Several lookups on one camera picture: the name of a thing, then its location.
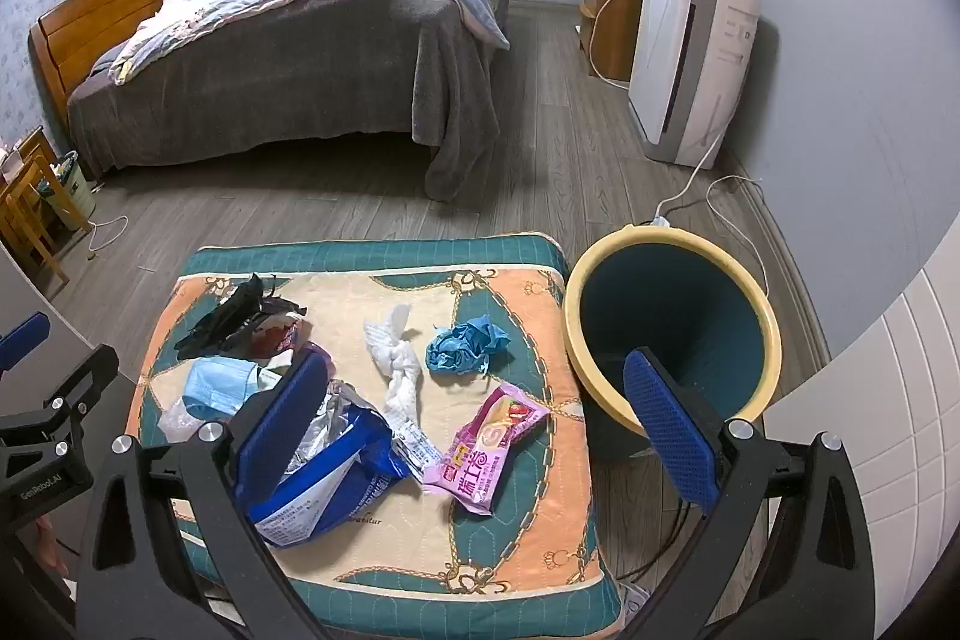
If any black plastic bag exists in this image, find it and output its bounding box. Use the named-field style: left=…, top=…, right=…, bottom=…
left=174, top=272, right=310, bottom=360

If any white power cable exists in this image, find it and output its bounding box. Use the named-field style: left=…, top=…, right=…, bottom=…
left=656, top=92, right=725, bottom=225

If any white air purifier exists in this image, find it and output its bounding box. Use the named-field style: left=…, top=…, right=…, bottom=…
left=628, top=0, right=762, bottom=169

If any thin white floor cable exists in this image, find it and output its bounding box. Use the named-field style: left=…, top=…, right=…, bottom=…
left=86, top=214, right=130, bottom=259

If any green bin with yellow rim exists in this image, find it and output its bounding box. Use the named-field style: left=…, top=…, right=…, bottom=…
left=564, top=225, right=782, bottom=442

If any clear plastic bag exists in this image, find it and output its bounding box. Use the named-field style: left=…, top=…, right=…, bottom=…
left=156, top=396, right=226, bottom=442

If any blue snack bag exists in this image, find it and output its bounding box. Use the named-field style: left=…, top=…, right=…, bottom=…
left=251, top=377, right=443, bottom=547

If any small pale green bin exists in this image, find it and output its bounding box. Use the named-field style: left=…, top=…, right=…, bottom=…
left=37, top=151, right=98, bottom=232

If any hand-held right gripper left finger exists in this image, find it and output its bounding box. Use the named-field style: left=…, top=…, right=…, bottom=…
left=75, top=347, right=335, bottom=640

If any grey bed blanket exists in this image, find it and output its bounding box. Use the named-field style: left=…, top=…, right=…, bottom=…
left=66, top=0, right=518, bottom=202

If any wooden cabinet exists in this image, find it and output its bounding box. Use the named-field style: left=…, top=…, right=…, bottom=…
left=577, top=0, right=647, bottom=82

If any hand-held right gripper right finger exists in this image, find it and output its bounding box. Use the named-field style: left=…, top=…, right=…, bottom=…
left=622, top=347, right=878, bottom=640

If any white tissue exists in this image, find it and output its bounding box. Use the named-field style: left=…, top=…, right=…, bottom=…
left=364, top=304, right=425, bottom=423

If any patterned green and orange cushion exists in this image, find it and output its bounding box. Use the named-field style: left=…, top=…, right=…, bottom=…
left=124, top=233, right=623, bottom=633

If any black cable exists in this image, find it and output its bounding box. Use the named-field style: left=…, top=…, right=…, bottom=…
left=622, top=497, right=691, bottom=581

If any pink snack packet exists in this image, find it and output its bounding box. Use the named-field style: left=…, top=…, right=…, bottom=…
left=422, top=383, right=552, bottom=517

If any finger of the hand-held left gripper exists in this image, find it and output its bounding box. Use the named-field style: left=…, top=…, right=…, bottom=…
left=0, top=312, right=52, bottom=378
left=0, top=344, right=119, bottom=435

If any wooden bed headboard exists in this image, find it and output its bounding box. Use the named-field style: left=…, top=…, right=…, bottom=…
left=28, top=0, right=239, bottom=109

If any wooden nightstand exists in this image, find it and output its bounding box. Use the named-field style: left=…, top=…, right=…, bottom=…
left=0, top=128, right=91, bottom=281

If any white looped cable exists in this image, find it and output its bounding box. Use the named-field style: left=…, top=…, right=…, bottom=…
left=705, top=173, right=771, bottom=304

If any blue face mask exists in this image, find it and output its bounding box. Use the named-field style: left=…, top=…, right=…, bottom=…
left=184, top=359, right=282, bottom=420

